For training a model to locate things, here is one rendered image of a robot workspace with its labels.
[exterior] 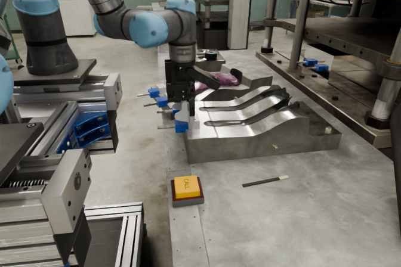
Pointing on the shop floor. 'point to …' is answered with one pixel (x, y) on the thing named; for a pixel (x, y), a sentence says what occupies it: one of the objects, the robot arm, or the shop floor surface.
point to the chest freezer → (76, 15)
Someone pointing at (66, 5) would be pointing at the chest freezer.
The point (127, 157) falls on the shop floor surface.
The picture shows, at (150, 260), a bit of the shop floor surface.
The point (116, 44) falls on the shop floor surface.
